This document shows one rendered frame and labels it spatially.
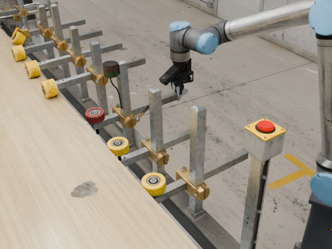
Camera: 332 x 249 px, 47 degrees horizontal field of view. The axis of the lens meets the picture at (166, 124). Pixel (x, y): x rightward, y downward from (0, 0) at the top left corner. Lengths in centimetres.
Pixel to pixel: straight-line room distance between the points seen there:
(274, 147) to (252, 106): 247
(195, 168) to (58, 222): 45
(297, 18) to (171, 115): 196
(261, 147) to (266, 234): 143
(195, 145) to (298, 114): 226
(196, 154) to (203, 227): 29
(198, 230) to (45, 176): 56
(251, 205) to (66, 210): 54
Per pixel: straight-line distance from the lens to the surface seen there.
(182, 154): 280
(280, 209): 247
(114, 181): 126
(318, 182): 146
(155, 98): 133
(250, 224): 113
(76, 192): 124
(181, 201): 146
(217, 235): 136
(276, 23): 151
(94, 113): 161
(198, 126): 115
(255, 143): 93
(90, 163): 135
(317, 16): 125
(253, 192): 105
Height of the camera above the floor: 174
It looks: 34 degrees down
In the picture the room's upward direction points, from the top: 2 degrees counter-clockwise
